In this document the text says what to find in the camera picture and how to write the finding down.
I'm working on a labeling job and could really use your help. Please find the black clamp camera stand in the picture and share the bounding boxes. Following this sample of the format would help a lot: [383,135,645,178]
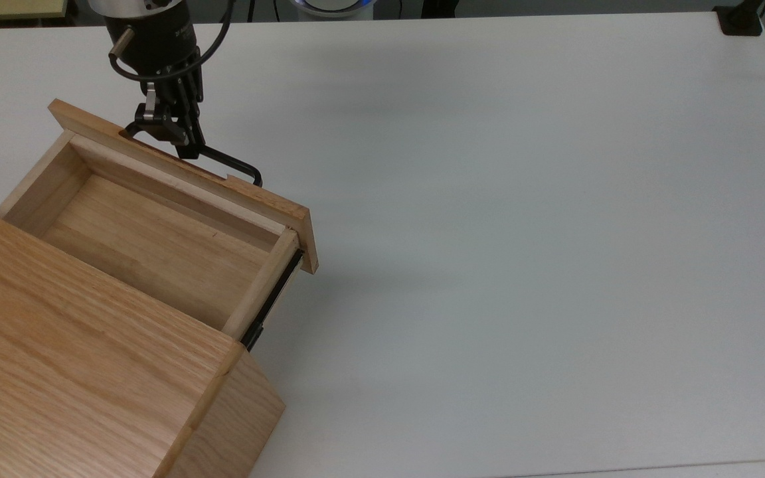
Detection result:
[713,0,765,37]

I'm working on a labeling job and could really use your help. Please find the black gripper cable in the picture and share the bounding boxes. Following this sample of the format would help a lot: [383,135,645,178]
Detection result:
[108,0,236,84]

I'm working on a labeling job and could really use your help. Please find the wooden two-drawer cabinet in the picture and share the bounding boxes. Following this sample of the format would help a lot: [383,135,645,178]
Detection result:
[0,197,287,478]

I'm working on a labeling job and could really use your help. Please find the yellow board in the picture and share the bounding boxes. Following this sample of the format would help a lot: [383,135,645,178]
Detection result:
[0,0,68,21]

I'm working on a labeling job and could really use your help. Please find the black metal drawer handle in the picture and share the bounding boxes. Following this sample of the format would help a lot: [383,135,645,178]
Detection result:
[122,121,264,189]

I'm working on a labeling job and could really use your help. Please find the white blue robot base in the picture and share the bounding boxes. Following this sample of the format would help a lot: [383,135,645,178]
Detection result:
[288,0,379,21]

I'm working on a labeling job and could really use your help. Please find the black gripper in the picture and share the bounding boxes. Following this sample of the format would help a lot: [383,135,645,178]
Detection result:
[104,3,207,161]

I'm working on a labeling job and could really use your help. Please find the wooden drawer with black handle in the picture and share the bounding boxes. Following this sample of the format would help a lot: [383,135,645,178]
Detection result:
[0,98,320,343]

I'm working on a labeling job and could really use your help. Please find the black drawer slide rail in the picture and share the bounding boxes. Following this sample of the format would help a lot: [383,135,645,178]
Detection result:
[239,248,305,353]

